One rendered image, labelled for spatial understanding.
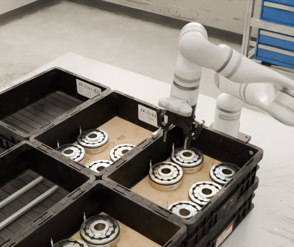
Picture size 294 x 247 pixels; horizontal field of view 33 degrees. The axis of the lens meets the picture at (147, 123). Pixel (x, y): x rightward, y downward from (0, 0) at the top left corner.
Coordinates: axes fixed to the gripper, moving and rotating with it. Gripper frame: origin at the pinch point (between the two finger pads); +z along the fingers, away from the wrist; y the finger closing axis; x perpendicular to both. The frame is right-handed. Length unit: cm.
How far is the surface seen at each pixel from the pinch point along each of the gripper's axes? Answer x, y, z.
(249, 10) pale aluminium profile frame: -200, 27, 41
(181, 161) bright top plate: -6.3, -0.7, 12.7
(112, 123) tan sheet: -20.1, 30.6, 19.9
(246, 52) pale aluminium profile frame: -198, 22, 70
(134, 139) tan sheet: -14.2, 19.1, 18.4
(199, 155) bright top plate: -12.1, -4.5, 12.6
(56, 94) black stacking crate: -29, 60, 24
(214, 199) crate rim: 13.0, -16.7, 3.4
